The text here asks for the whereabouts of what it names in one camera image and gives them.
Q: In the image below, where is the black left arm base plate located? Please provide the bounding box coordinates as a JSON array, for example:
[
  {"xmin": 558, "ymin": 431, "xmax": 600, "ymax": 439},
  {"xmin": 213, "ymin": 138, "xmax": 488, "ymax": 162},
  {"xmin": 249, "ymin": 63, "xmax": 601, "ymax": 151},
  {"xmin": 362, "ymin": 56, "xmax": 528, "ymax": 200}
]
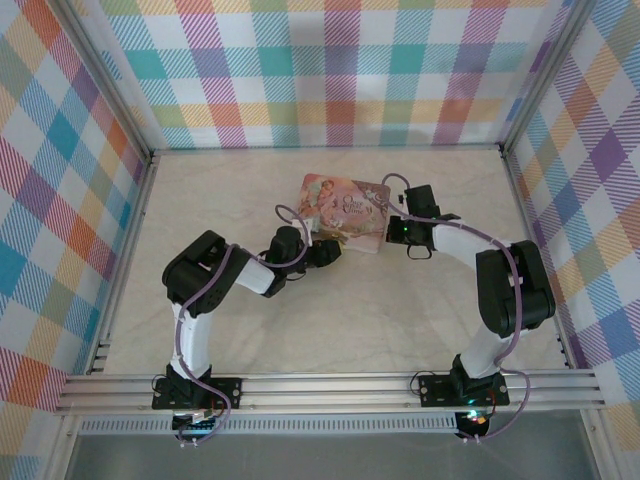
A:
[{"xmin": 152, "ymin": 377, "xmax": 245, "ymax": 410}]

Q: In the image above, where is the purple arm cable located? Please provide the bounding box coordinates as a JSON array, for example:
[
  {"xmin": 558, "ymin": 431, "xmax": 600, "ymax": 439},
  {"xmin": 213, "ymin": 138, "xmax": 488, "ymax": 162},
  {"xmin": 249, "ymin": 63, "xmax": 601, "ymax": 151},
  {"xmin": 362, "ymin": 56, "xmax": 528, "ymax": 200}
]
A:
[
  {"xmin": 382, "ymin": 172, "xmax": 531, "ymax": 446},
  {"xmin": 172, "ymin": 203, "xmax": 314, "ymax": 447}
]

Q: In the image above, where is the grey metal base sheet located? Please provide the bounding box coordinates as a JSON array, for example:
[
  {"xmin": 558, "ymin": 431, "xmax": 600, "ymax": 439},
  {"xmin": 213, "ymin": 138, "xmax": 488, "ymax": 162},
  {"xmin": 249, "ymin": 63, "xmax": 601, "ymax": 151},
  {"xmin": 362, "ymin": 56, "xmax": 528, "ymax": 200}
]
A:
[{"xmin": 64, "ymin": 434, "xmax": 601, "ymax": 480}]

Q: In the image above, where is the controller circuit board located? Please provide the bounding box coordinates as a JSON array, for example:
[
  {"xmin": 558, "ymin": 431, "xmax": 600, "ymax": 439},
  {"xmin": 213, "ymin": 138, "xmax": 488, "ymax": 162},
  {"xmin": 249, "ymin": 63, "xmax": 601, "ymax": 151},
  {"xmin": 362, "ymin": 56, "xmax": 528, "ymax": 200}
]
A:
[
  {"xmin": 457, "ymin": 408, "xmax": 492, "ymax": 427},
  {"xmin": 172, "ymin": 408, "xmax": 221, "ymax": 432}
]

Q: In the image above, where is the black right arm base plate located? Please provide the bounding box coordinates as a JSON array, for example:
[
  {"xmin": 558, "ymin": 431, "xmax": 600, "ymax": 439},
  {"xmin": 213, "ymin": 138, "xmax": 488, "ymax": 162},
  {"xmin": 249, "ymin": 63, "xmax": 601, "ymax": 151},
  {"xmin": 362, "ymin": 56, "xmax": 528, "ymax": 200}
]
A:
[{"xmin": 418, "ymin": 374, "xmax": 510, "ymax": 407}]

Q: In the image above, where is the right controller circuit board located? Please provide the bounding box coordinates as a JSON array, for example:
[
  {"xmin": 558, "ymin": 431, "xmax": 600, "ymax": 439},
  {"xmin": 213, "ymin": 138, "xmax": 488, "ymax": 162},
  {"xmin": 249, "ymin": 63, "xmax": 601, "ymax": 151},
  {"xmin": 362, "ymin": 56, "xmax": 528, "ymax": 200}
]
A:
[{"xmin": 457, "ymin": 408, "xmax": 492, "ymax": 427}]

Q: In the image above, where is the left controller circuit board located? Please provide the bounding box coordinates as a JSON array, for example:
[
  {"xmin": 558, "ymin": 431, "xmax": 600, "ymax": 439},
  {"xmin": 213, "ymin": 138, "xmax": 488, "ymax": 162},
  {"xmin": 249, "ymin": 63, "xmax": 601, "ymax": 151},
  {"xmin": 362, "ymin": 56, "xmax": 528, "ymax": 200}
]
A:
[{"xmin": 172, "ymin": 408, "xmax": 221, "ymax": 432}]

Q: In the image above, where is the grey slotted cable duct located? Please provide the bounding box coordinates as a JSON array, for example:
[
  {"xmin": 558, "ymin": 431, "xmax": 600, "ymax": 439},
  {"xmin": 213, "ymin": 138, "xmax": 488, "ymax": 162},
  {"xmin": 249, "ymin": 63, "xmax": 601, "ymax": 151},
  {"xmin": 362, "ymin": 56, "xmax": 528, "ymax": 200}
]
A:
[{"xmin": 79, "ymin": 417, "xmax": 460, "ymax": 437}]

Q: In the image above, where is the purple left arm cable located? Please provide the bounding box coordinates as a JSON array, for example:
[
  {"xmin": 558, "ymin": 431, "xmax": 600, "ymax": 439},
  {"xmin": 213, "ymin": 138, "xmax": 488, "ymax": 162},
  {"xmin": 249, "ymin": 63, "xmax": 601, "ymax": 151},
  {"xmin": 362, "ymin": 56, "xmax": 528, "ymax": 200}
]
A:
[{"xmin": 172, "ymin": 203, "xmax": 314, "ymax": 447}]

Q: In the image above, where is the aluminium frame floor rail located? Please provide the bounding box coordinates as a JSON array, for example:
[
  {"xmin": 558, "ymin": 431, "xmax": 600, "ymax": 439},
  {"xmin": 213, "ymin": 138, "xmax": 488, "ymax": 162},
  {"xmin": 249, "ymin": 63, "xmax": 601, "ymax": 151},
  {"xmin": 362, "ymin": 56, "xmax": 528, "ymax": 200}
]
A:
[
  {"xmin": 499, "ymin": 149, "xmax": 579, "ymax": 374},
  {"xmin": 87, "ymin": 152, "xmax": 159, "ymax": 376},
  {"xmin": 149, "ymin": 144, "xmax": 506, "ymax": 156}
]

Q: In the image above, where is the pink illustrated storybook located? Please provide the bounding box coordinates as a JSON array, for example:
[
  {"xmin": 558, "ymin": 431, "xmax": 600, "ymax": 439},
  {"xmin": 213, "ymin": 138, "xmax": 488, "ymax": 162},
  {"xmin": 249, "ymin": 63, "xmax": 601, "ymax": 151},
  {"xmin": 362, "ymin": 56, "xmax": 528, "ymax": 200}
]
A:
[{"xmin": 299, "ymin": 172, "xmax": 394, "ymax": 255}]

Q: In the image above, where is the aluminium frame post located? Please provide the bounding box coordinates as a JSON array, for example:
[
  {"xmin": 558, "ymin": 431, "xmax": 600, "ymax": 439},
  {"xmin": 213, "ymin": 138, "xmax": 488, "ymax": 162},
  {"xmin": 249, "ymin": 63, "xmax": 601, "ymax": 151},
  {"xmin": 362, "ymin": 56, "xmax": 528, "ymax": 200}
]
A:
[
  {"xmin": 498, "ymin": 0, "xmax": 597, "ymax": 151},
  {"xmin": 59, "ymin": 0, "xmax": 156, "ymax": 159}
]

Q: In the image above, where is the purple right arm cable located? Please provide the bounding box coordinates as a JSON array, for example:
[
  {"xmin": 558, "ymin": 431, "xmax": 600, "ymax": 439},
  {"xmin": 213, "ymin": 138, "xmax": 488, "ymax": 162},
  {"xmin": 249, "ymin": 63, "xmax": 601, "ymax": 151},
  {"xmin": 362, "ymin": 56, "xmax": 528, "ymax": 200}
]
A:
[{"xmin": 382, "ymin": 172, "xmax": 531, "ymax": 446}]

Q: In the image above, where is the aluminium mounting rail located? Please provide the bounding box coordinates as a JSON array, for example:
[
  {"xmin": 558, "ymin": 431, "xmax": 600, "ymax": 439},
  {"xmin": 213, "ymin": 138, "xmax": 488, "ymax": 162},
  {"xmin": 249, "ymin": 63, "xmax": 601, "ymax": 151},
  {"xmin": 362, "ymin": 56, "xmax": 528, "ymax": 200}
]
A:
[{"xmin": 53, "ymin": 372, "xmax": 607, "ymax": 417}]

